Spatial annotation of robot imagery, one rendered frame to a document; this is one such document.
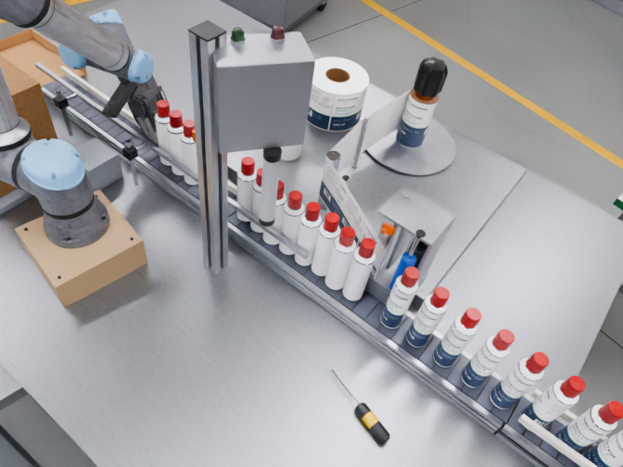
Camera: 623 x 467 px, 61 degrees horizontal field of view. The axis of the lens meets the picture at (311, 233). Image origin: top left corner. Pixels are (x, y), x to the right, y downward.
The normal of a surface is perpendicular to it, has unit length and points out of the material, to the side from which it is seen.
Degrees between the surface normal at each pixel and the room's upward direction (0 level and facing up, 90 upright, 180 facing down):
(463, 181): 0
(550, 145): 0
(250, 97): 90
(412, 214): 0
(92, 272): 90
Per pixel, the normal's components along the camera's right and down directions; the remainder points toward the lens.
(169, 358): 0.12, -0.63
